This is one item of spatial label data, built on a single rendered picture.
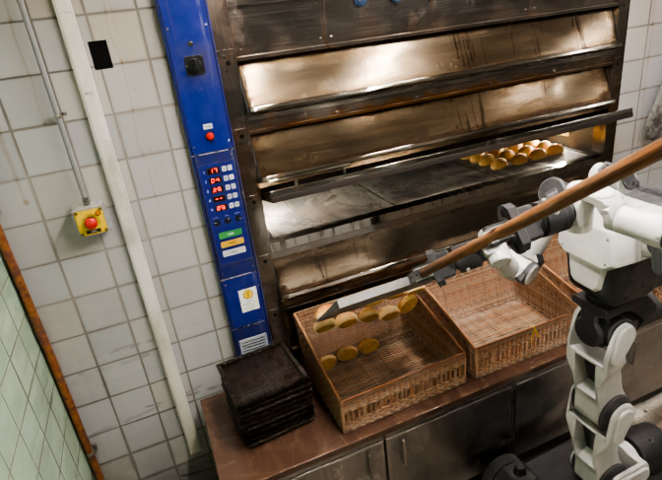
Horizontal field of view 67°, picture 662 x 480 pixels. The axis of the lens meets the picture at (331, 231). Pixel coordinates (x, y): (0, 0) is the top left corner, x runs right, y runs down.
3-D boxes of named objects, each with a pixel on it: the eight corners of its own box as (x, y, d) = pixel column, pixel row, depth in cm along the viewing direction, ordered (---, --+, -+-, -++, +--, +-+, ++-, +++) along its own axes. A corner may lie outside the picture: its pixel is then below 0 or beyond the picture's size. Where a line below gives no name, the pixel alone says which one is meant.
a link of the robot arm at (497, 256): (466, 248, 161) (500, 236, 158) (478, 278, 156) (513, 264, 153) (458, 234, 152) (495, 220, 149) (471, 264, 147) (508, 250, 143)
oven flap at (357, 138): (260, 183, 192) (247, 132, 191) (609, 104, 247) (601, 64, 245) (262, 182, 188) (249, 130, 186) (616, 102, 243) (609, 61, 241)
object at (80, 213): (81, 232, 174) (71, 205, 170) (111, 225, 177) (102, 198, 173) (79, 240, 168) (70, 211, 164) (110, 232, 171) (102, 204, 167)
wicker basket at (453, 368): (298, 364, 226) (290, 311, 215) (406, 324, 244) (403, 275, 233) (343, 437, 184) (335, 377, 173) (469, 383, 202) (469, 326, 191)
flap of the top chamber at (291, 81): (248, 115, 182) (235, 61, 181) (614, 48, 236) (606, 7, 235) (250, 112, 178) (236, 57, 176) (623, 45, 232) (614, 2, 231)
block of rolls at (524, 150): (430, 149, 306) (430, 140, 304) (495, 135, 321) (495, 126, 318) (496, 171, 253) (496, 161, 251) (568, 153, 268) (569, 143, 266)
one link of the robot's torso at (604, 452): (591, 454, 207) (592, 367, 187) (635, 492, 190) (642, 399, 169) (562, 473, 203) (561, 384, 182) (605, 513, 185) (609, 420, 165)
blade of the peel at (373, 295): (482, 260, 174) (479, 252, 175) (339, 308, 157) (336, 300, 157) (436, 280, 207) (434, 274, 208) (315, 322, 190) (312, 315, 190)
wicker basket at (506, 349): (414, 322, 245) (411, 273, 234) (507, 291, 261) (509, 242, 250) (475, 381, 203) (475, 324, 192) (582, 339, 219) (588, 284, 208)
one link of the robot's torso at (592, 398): (595, 394, 191) (597, 294, 171) (637, 424, 176) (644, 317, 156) (564, 412, 187) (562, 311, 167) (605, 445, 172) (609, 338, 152)
